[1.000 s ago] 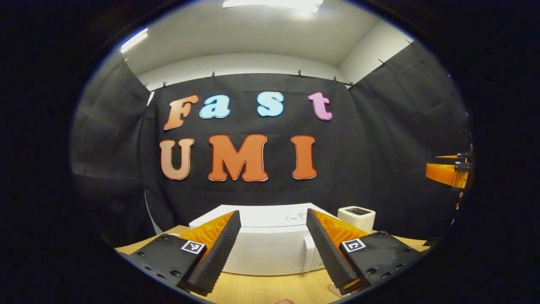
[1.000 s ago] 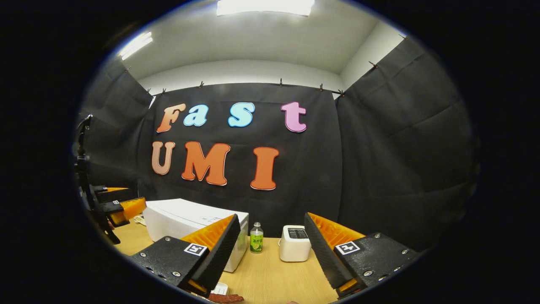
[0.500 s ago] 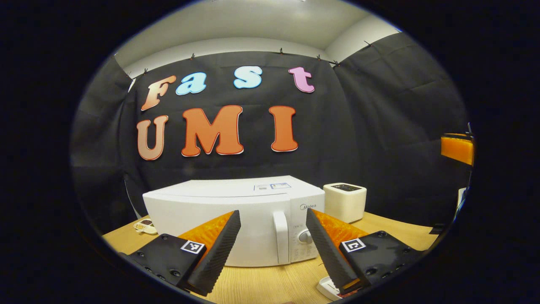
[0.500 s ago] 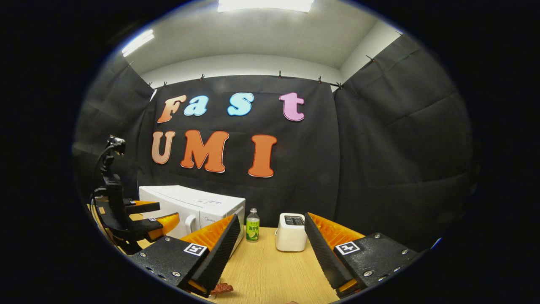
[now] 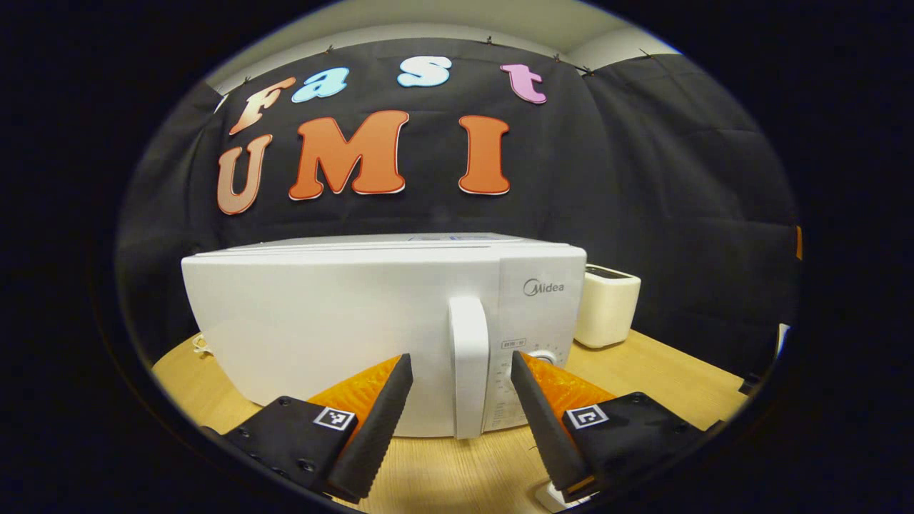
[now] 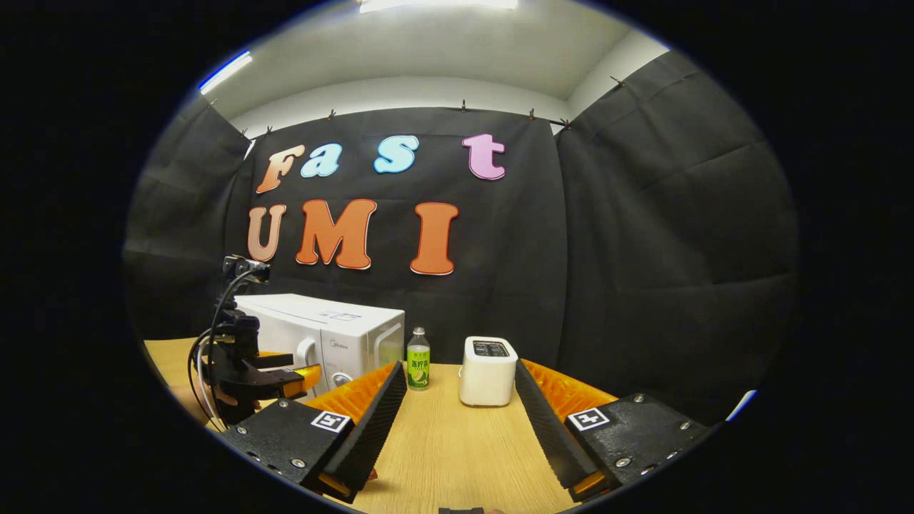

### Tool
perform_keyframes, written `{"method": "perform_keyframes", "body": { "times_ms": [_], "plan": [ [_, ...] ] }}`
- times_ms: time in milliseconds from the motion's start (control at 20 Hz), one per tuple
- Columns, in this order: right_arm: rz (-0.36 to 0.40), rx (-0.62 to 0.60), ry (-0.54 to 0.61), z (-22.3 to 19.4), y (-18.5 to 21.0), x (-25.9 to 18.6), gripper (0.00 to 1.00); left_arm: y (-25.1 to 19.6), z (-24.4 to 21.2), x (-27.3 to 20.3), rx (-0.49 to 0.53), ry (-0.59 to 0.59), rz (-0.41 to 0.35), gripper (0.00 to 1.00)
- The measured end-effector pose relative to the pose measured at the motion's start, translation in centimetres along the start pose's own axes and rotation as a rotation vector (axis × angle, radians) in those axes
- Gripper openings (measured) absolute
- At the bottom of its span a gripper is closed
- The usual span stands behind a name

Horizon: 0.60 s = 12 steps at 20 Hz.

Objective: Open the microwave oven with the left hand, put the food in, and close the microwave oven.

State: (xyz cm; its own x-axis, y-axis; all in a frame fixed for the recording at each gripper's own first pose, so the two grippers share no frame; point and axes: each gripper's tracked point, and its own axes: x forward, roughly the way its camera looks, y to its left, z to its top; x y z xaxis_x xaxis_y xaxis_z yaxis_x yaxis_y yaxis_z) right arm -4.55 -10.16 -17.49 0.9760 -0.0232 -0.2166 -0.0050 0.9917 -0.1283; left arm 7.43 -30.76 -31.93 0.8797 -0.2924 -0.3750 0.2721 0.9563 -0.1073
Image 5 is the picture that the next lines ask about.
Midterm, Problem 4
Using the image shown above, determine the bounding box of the white microwave oven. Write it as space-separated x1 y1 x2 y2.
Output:
181 233 588 440

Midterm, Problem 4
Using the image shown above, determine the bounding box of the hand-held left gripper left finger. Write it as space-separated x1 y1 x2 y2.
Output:
202 353 415 505

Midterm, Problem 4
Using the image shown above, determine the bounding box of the black backdrop cloth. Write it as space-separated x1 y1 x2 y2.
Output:
114 37 800 379

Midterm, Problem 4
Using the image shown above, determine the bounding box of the white toaster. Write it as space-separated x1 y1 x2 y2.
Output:
573 264 642 349

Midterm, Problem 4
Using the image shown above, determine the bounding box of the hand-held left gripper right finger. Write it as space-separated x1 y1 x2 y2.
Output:
509 350 722 504

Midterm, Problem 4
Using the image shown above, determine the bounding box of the white rectangular plate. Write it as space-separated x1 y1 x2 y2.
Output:
534 480 597 513

